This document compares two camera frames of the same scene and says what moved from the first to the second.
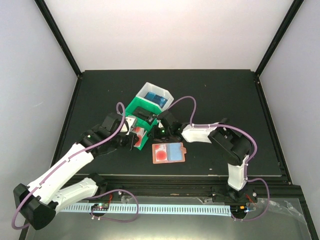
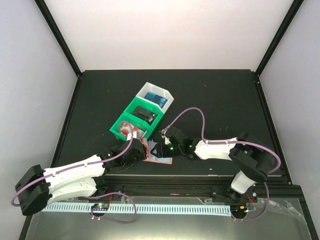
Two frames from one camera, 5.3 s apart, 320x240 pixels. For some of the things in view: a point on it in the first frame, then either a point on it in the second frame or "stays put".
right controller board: [239, 210] stays put
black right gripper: [156, 136] to [161, 150]
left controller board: [100, 207] stays put
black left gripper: [133, 139] to [142, 155]
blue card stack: [157, 99] stays put
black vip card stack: [147, 115] stays put
